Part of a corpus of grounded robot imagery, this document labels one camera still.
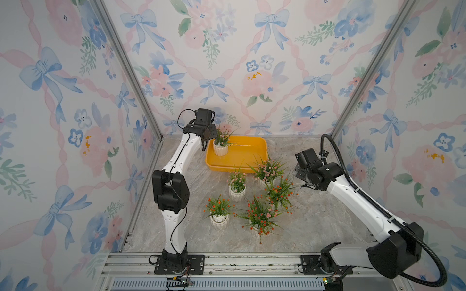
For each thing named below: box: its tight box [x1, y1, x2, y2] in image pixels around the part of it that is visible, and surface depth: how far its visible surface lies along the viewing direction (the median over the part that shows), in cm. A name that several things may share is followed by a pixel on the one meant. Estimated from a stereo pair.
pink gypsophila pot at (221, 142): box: [212, 125, 239, 157], surface depth 108 cm
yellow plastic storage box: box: [205, 135, 268, 174], surface depth 113 cm
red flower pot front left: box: [202, 194, 232, 231], surface depth 80 cm
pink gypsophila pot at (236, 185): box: [226, 163, 248, 203], surface depth 87 cm
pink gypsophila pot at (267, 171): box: [246, 155, 286, 188], surface depth 88 cm
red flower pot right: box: [264, 175, 300, 215], surface depth 81 cm
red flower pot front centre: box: [234, 195, 284, 244], surface depth 74 cm
